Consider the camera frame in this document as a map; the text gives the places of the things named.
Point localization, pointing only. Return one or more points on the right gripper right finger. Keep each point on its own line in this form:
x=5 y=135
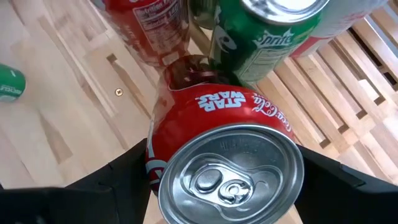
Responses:
x=348 y=202

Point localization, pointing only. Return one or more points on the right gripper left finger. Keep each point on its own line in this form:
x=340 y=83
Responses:
x=93 y=202

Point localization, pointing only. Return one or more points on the red soda can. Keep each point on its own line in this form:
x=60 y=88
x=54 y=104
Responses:
x=224 y=149
x=149 y=31

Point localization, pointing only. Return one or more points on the green soda can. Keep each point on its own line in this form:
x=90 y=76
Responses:
x=11 y=82
x=258 y=40

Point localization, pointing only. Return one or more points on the pink and silver can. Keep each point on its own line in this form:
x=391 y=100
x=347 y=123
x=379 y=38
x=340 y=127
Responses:
x=335 y=18

